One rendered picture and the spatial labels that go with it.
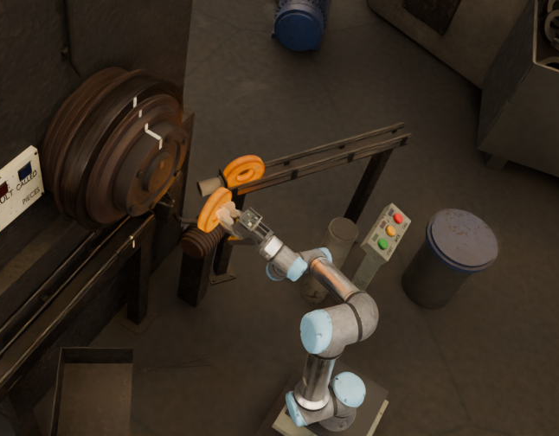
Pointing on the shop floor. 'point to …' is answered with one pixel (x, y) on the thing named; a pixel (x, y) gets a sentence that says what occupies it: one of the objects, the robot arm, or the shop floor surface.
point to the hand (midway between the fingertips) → (215, 206)
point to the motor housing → (196, 261)
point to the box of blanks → (530, 94)
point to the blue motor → (300, 23)
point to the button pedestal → (373, 259)
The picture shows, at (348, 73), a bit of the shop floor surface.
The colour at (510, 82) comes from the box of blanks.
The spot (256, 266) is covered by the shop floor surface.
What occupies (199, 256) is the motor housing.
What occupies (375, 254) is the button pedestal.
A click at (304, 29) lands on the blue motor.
